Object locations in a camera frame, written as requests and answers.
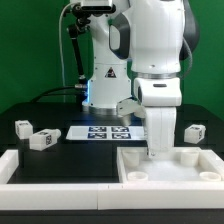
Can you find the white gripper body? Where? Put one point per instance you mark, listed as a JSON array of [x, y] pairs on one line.
[[159, 99]]

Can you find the white square tabletop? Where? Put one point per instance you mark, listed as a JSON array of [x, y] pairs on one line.
[[179, 164]]

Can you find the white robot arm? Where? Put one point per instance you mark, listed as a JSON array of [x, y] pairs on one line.
[[138, 46]]

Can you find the white sheet with tags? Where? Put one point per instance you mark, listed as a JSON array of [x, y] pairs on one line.
[[117, 133]]

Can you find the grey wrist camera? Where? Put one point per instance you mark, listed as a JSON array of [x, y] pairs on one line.
[[128, 107]]

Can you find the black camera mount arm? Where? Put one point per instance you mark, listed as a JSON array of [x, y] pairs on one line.
[[74, 31]]

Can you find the grey camera on mount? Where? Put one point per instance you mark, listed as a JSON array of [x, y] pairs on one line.
[[96, 5]]

